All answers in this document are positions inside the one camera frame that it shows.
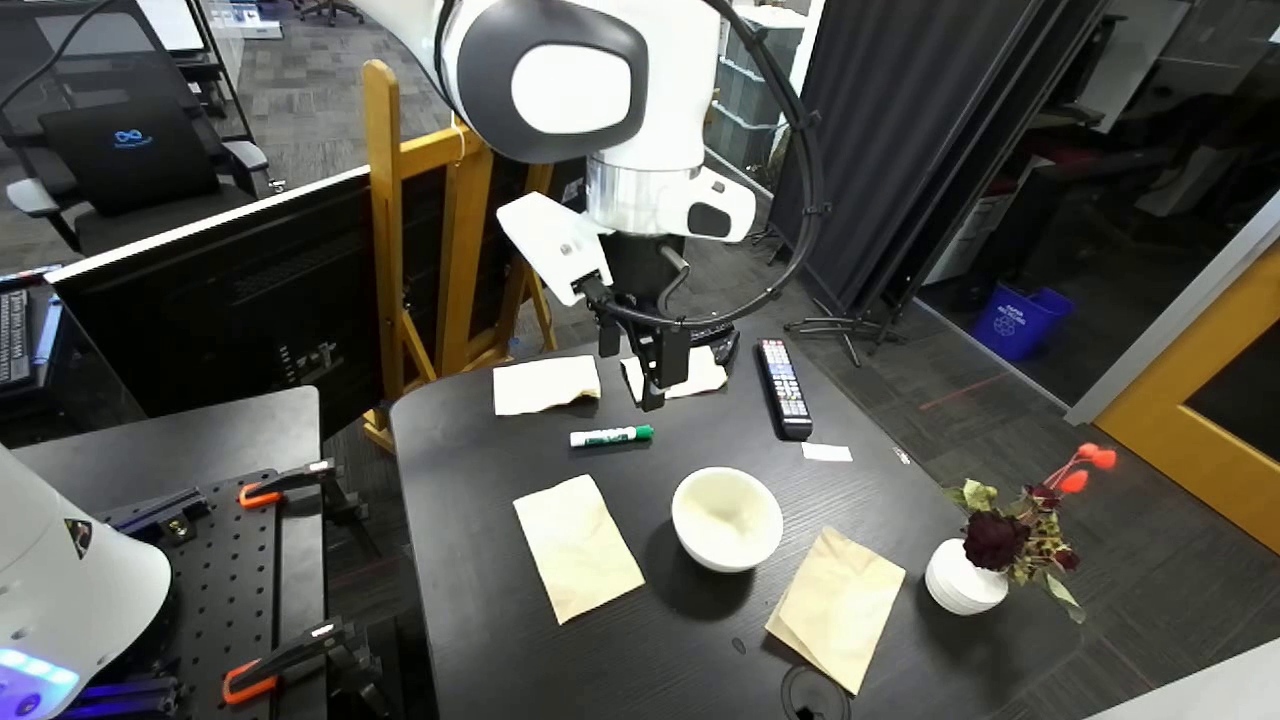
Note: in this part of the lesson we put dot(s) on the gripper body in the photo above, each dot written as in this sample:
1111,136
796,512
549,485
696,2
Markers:
645,275

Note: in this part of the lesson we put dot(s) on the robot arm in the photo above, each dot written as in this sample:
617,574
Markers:
570,90

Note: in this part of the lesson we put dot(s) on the white bowl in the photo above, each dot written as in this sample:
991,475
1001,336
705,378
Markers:
727,520

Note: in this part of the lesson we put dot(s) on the white paper napkin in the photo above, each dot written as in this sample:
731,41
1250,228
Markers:
545,385
705,378

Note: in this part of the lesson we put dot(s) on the green and white marker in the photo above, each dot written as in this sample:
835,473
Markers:
610,436

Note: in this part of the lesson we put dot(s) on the black remote control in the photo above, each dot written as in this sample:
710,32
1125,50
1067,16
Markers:
785,390

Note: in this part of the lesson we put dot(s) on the plastic drawer shelf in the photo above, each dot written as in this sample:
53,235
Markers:
755,90

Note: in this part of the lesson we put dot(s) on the small white paper label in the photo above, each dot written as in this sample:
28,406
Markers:
827,452

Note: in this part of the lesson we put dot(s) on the wooden easel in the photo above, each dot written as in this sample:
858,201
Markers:
384,220

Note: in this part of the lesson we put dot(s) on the brown paper bag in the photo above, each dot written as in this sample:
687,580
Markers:
578,548
838,608

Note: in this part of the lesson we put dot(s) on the black curtain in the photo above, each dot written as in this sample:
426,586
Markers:
900,130

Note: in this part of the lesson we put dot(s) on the blue recycling bin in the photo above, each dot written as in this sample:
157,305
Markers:
1020,320

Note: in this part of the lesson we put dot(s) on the orange and black clamp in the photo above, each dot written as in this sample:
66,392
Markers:
285,482
280,660

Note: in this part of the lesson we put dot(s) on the black monitor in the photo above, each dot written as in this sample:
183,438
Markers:
230,300

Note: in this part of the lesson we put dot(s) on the bunch of artificial flowers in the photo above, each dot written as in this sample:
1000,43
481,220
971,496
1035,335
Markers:
1000,540

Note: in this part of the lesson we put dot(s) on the white vase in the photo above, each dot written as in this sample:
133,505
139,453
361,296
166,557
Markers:
960,588

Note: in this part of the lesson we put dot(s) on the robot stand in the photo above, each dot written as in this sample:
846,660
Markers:
240,560

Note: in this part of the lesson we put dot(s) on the black office chair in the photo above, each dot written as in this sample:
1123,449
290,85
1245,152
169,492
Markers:
130,150

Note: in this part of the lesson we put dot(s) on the yellow door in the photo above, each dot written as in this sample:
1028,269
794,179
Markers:
1200,420

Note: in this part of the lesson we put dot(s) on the black keyboard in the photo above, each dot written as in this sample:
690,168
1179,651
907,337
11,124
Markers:
14,335

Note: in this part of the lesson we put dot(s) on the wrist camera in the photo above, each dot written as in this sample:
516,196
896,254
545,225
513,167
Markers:
548,240

